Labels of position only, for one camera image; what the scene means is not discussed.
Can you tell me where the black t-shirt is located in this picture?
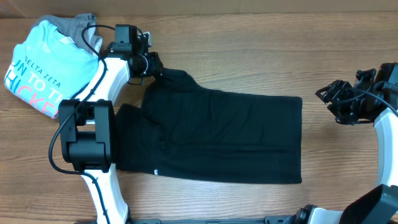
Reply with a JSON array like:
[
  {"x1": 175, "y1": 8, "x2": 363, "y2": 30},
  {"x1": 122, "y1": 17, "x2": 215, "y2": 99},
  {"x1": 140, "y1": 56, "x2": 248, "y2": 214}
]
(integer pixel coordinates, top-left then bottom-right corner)
[{"x1": 116, "y1": 69, "x2": 302, "y2": 184}]

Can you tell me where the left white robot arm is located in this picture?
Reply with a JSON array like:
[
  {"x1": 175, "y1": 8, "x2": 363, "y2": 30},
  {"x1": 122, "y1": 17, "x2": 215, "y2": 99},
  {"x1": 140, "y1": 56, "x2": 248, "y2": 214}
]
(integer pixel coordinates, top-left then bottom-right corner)
[{"x1": 55, "y1": 42, "x2": 163, "y2": 223}]

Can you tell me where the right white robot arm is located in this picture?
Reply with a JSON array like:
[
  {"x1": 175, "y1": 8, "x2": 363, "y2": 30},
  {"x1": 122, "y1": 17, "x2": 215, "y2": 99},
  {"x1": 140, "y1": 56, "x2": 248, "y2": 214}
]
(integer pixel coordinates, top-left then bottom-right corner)
[{"x1": 298, "y1": 80, "x2": 397, "y2": 224}]

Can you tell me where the grey folded t-shirt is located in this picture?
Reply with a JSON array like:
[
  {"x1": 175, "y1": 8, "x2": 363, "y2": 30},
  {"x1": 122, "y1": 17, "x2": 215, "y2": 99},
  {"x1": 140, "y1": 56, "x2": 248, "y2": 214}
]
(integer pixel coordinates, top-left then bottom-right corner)
[{"x1": 31, "y1": 13, "x2": 103, "y2": 55}]

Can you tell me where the light blue printed t-shirt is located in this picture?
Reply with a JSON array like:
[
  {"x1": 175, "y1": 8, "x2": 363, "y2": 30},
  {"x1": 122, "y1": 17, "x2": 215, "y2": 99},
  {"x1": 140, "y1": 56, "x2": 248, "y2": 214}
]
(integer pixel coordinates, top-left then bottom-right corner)
[{"x1": 4, "y1": 21, "x2": 98, "y2": 118}]

